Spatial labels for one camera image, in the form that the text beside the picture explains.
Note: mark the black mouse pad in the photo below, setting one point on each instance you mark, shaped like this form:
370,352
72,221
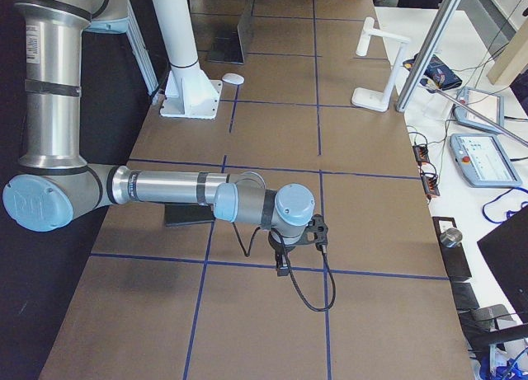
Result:
187,214

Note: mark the lower teach pendant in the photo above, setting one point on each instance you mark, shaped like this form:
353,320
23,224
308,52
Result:
483,161

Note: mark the orange connector box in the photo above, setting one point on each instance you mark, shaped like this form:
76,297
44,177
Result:
421,153
430,184

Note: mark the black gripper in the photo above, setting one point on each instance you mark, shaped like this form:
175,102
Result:
279,247

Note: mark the white wireless mouse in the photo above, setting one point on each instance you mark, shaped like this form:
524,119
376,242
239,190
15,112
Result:
233,78

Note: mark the upper orange connector box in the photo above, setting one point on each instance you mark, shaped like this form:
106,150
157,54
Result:
421,153

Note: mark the metal cylinder weight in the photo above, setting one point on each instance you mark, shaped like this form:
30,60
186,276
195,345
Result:
451,237

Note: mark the white pedestal column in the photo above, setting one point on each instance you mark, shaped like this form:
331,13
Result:
189,93

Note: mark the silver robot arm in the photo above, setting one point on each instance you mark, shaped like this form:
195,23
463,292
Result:
57,185

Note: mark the teach pendant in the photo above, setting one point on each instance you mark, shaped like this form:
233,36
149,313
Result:
489,105
483,161

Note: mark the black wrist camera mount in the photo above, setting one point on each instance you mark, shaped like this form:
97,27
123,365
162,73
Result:
315,233

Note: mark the upper teach pendant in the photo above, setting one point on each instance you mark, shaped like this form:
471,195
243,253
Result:
489,105

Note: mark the lower orange connector box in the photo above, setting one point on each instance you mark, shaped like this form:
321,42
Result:
430,184

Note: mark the space print pouch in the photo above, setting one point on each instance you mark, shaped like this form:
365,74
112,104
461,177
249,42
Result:
438,76

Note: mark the black tray strip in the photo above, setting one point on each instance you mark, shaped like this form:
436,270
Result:
456,265

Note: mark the grey laptop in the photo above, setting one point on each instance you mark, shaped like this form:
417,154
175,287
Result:
231,44

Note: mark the aluminium frame post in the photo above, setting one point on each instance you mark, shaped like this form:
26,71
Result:
436,31

